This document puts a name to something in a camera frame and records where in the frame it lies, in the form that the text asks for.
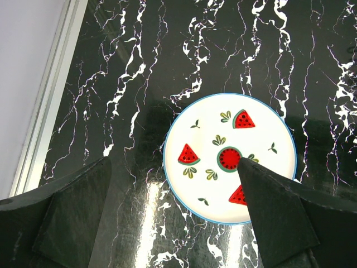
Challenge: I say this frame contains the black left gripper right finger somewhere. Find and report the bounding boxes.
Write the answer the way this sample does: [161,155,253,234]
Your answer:
[238,158,356,267]

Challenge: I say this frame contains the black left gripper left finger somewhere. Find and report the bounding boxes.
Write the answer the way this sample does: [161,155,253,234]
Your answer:
[1,157,112,267]

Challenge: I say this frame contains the white watermelon plate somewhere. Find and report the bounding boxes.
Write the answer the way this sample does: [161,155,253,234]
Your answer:
[163,93,297,225]

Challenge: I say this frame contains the black marble pattern mat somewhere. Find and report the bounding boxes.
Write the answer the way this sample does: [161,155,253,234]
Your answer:
[40,1,356,267]

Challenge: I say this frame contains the left aluminium frame post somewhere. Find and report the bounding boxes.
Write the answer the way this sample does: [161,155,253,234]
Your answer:
[9,0,88,197]

